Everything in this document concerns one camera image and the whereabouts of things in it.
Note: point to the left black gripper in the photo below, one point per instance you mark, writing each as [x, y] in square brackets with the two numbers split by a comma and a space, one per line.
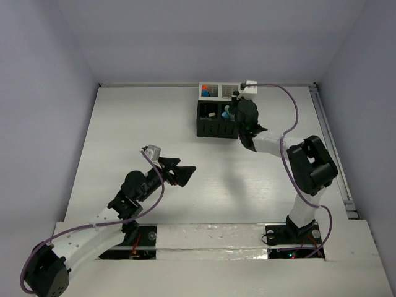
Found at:
[168, 169]

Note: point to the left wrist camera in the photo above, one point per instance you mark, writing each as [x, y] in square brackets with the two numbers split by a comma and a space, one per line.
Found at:
[152, 152]

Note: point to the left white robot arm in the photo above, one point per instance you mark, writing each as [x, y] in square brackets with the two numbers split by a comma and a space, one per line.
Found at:
[54, 262]

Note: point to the orange cap black highlighter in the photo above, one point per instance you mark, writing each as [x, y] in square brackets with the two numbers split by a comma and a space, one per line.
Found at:
[203, 91]

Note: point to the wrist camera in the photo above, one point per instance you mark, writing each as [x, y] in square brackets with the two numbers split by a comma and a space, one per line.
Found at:
[248, 89]
[152, 152]

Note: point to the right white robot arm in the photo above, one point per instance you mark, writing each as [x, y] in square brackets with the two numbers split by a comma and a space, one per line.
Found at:
[307, 161]

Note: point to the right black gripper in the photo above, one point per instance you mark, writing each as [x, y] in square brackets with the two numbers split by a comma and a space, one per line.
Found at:
[234, 101]

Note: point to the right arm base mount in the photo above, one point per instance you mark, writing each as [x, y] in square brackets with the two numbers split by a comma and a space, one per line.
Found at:
[287, 241]

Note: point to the black slotted container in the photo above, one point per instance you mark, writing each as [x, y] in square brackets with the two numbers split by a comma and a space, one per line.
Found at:
[216, 126]

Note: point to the metal rail right edge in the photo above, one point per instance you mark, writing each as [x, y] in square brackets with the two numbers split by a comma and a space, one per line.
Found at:
[342, 183]

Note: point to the white slotted container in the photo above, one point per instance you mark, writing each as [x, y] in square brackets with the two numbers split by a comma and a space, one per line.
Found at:
[220, 91]

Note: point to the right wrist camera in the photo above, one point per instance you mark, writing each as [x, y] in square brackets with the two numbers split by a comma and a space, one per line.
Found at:
[248, 89]

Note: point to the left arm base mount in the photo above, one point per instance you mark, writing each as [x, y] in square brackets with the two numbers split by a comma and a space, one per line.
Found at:
[140, 246]

